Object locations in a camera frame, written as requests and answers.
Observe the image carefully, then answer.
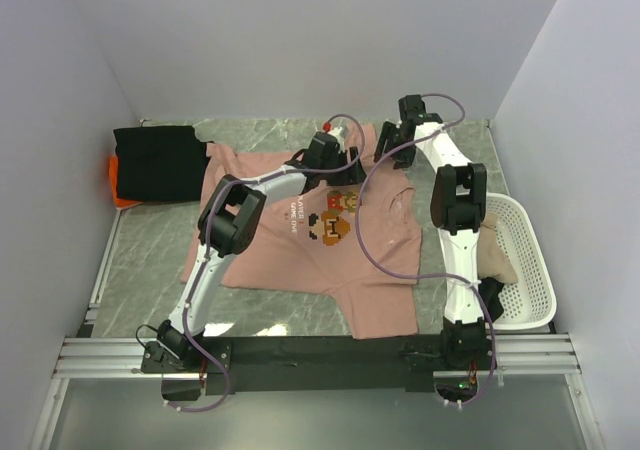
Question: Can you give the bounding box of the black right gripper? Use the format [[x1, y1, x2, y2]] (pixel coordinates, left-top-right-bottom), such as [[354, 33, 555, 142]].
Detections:
[[373, 122, 416, 171]]

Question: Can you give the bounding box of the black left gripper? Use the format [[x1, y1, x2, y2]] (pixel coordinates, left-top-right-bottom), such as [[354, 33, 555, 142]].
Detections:
[[321, 148, 369, 187]]

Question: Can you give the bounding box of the pink printed t-shirt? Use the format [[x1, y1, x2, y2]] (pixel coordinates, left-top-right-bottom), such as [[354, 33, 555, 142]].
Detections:
[[179, 122, 424, 340]]

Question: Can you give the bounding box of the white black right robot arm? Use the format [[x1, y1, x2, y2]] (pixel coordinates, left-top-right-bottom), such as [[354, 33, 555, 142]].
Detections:
[[374, 94, 490, 369]]

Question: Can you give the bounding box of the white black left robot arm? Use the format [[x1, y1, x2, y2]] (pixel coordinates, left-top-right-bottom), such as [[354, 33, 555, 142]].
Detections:
[[156, 132, 365, 372]]

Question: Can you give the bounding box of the beige garment in basket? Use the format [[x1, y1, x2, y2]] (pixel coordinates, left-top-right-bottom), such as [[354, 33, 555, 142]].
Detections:
[[477, 212, 518, 285]]

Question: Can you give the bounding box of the black garment in basket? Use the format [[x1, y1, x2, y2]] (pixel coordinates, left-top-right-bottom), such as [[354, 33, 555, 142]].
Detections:
[[478, 277, 504, 322]]

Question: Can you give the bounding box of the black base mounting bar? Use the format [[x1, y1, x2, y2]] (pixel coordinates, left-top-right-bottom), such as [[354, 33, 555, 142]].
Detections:
[[141, 335, 494, 401]]

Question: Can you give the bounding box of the folded black t-shirt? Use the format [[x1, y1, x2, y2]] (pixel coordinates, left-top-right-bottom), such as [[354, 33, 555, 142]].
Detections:
[[113, 125, 209, 203]]

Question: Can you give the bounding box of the white plastic laundry basket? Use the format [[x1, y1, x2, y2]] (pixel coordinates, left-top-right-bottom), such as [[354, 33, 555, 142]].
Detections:
[[486, 193, 557, 332]]

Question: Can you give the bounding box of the folded orange t-shirt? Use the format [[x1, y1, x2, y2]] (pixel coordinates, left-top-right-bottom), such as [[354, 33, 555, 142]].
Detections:
[[108, 155, 141, 210]]

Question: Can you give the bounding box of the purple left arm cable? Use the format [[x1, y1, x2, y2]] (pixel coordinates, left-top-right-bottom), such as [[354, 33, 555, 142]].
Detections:
[[182, 113, 369, 414]]

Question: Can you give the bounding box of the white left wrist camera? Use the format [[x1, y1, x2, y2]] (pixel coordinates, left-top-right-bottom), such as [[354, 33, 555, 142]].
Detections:
[[322, 122, 350, 148]]

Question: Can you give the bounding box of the aluminium frame rail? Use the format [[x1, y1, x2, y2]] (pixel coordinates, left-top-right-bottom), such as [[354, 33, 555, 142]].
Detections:
[[36, 203, 604, 449]]

